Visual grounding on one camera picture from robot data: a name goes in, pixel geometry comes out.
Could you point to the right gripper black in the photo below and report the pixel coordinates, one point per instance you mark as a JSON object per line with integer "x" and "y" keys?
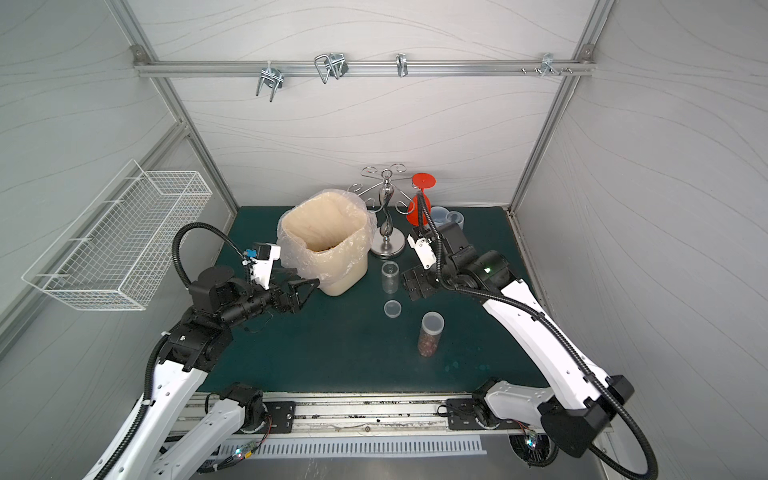
{"x": 429, "y": 275}

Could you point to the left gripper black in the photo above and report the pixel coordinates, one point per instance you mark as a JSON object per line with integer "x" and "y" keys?
{"x": 282, "y": 294}

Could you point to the jar with dried flowers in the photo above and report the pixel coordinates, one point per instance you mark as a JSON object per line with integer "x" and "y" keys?
{"x": 390, "y": 277}

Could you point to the clear plastic jar lid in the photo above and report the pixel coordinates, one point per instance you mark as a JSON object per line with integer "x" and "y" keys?
{"x": 392, "y": 309}

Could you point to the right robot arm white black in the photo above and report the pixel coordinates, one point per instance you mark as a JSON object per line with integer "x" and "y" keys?
{"x": 580, "y": 399}

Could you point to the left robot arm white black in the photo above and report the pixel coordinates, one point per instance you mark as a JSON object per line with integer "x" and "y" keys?
{"x": 238, "y": 424}

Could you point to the chrome glass holder stand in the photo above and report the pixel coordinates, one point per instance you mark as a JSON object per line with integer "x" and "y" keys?
{"x": 382, "y": 198}

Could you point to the cream trash bin with bag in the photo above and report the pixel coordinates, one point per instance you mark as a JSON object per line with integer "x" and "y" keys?
{"x": 328, "y": 237}

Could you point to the clear wine glass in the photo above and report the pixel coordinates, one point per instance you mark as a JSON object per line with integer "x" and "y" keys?
{"x": 456, "y": 217}

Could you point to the red plastic wine glass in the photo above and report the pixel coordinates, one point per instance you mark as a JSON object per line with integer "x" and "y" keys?
{"x": 421, "y": 182}

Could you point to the white vent strip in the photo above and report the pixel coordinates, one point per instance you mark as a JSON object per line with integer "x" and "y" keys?
{"x": 371, "y": 447}

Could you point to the metal hook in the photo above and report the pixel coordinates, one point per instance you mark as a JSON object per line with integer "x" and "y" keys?
{"x": 271, "y": 79}
{"x": 401, "y": 65}
{"x": 331, "y": 65}

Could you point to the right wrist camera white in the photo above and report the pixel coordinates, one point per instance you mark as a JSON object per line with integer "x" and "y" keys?
{"x": 423, "y": 250}

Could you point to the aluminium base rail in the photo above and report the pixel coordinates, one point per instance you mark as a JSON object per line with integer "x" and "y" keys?
{"x": 385, "y": 414}

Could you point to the white wire basket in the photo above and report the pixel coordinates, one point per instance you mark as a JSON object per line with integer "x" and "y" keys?
{"x": 114, "y": 255}

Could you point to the aluminium top rail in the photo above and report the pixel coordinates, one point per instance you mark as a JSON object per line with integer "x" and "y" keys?
{"x": 357, "y": 68}

